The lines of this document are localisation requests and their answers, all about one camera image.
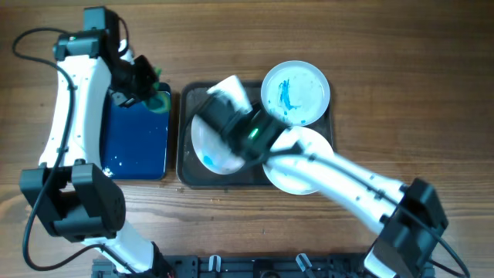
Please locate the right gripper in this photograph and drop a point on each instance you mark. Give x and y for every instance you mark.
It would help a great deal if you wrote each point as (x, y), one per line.
(255, 111)

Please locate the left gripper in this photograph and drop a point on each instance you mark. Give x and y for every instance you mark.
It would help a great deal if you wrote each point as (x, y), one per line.
(149, 77)

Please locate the green and yellow sponge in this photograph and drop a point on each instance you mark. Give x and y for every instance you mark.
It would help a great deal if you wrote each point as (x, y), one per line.
(155, 100)

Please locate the white plate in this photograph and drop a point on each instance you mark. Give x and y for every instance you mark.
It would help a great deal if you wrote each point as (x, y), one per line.
(296, 93)
(292, 145)
(212, 152)

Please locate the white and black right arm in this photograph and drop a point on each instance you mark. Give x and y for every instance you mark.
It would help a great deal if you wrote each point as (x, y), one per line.
(409, 220)

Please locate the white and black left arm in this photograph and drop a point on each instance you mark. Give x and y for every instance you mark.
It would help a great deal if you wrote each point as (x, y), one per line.
(68, 191)

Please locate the black tray with blue water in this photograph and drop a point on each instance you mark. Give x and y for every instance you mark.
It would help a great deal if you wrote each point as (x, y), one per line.
(133, 141)

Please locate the dark brown serving tray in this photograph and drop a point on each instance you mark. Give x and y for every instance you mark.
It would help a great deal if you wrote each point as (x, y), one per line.
(194, 174)

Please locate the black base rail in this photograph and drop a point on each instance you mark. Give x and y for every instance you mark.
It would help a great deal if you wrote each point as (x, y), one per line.
(331, 266)

